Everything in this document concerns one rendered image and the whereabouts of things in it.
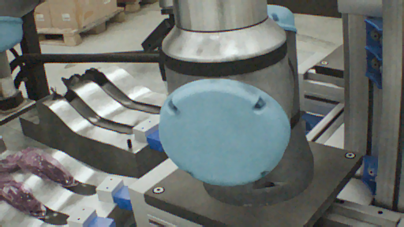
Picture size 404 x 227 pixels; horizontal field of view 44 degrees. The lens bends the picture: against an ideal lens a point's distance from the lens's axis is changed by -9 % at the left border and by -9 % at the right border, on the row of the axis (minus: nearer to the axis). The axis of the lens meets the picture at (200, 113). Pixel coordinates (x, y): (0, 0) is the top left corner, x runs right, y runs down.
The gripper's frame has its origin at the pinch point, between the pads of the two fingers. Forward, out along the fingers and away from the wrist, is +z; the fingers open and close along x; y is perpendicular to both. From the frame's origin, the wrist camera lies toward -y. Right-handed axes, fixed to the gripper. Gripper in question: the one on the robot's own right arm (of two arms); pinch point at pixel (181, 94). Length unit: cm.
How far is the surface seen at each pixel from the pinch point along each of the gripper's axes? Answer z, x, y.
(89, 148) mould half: 9.2, -17.2, -15.3
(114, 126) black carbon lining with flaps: 5.7, -10.2, -13.4
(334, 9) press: 14, 359, -143
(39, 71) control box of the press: -1, 17, -90
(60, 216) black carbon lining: 14.7, -38.3, 0.0
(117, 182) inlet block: 10.6, -26.5, 5.4
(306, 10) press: 14, 357, -172
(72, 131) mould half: 5.4, -17.7, -20.3
